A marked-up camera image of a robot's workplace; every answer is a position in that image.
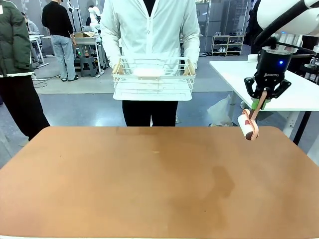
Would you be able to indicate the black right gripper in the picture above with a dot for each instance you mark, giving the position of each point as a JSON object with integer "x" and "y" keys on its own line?
{"x": 271, "y": 67}

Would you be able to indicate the pink lint roller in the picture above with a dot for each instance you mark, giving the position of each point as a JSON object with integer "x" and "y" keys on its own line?
{"x": 249, "y": 128}

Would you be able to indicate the person's left forearm white sleeve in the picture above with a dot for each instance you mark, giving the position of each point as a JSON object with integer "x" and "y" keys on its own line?
{"x": 193, "y": 42}

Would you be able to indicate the person's right forearm white sleeve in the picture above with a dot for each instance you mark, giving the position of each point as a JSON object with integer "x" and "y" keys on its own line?
{"x": 109, "y": 42}

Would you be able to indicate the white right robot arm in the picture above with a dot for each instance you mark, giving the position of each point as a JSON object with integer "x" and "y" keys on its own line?
{"x": 286, "y": 22}

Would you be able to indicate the person's left hand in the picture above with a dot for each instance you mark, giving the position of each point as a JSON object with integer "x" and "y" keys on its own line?
{"x": 187, "y": 71}

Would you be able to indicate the person's right hand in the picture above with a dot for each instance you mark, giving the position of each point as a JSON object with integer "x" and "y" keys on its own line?
{"x": 119, "y": 69}

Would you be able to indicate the white side table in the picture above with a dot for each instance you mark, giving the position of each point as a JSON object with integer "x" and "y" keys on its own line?
{"x": 236, "y": 79}

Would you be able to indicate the clear plastic bag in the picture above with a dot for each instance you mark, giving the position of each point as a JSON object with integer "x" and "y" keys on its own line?
{"x": 220, "y": 112}

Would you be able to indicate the person in black coat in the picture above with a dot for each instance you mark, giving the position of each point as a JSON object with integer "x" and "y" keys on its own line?
{"x": 253, "y": 37}

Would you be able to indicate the white shoe rack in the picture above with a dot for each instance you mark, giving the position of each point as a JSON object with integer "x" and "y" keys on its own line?
{"x": 228, "y": 44}

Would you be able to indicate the person in white jacket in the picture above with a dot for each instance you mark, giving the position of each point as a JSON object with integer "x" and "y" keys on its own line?
{"x": 149, "y": 37}

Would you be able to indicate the grey plastic stool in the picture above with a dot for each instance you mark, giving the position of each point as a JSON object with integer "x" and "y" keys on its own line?
{"x": 88, "y": 66}

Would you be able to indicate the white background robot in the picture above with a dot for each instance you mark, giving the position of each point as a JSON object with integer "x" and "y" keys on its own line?
{"x": 94, "y": 17}

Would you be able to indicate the white background desk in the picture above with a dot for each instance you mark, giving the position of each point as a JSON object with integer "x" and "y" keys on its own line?
{"x": 84, "y": 39}

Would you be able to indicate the cardboard box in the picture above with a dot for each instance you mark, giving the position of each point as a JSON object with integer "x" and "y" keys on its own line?
{"x": 84, "y": 35}

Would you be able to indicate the person in black top, jeans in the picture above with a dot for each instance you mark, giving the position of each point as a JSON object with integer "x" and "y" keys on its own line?
{"x": 58, "y": 22}

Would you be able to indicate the small white desk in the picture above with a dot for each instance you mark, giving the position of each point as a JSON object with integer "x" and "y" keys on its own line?
{"x": 36, "y": 37}

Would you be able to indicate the seated person in grey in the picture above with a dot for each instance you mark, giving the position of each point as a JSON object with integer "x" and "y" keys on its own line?
{"x": 33, "y": 28}

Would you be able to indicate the person in green jacket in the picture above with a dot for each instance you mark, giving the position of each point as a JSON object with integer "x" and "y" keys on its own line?
{"x": 15, "y": 49}

